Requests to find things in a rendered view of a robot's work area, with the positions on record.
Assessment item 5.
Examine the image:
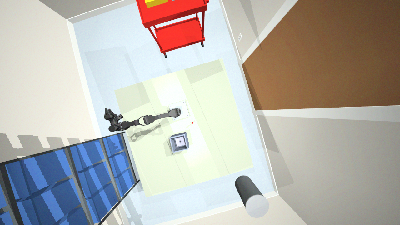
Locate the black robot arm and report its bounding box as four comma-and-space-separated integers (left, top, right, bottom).
108, 108, 181, 132

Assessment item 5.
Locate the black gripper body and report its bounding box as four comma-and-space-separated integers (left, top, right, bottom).
104, 114, 118, 125

